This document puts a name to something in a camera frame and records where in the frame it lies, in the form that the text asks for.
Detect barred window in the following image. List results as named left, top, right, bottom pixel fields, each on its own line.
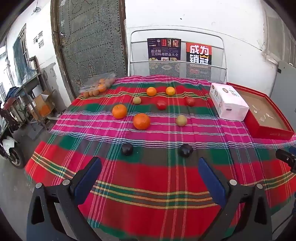
left=13, top=24, right=31, bottom=79

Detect white metal mesh rack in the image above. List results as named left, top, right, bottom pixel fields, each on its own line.
left=127, top=29, right=228, bottom=84

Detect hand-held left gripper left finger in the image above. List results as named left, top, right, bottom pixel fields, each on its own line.
left=26, top=156, right=102, bottom=241

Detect dark purple plum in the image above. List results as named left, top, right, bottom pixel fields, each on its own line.
left=121, top=143, right=134, bottom=156
left=180, top=144, right=193, bottom=158

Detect large orange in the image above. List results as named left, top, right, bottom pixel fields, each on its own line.
left=133, top=113, right=151, bottom=130

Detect white tissue pack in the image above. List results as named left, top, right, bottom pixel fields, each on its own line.
left=209, top=83, right=250, bottom=121

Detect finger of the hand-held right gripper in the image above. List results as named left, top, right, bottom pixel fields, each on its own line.
left=276, top=149, right=296, bottom=174

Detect motorcycle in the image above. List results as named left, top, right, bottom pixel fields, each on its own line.
left=0, top=101, right=26, bottom=169

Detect brown cardboard boxes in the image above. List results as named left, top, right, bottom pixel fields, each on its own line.
left=28, top=89, right=56, bottom=118

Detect studded metal door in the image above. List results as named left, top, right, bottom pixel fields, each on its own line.
left=51, top=0, right=129, bottom=98

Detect red cardboard box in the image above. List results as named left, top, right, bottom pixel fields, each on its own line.
left=226, top=82, right=295, bottom=141

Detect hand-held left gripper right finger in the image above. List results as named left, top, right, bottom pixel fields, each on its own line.
left=198, top=158, right=273, bottom=241

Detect pile of small mandarins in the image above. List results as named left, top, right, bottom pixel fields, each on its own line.
left=83, top=78, right=112, bottom=98

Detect plaid tablecloth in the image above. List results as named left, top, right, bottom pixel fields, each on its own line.
left=25, top=75, right=296, bottom=239

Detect dark cookbook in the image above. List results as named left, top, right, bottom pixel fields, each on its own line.
left=147, top=38, right=181, bottom=77

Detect grey metal cabinet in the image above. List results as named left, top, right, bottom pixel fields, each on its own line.
left=270, top=59, right=296, bottom=102

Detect metal shelf cart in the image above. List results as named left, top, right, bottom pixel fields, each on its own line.
left=14, top=56, right=56, bottom=128

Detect red and black book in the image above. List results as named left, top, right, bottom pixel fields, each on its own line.
left=186, top=42, right=212, bottom=80

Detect orange with green stem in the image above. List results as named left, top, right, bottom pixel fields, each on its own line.
left=112, top=104, right=128, bottom=119

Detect clear plastic container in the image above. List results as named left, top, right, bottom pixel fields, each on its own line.
left=79, top=72, right=116, bottom=98

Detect wall notice signs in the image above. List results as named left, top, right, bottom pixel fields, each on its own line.
left=32, top=31, right=44, bottom=48

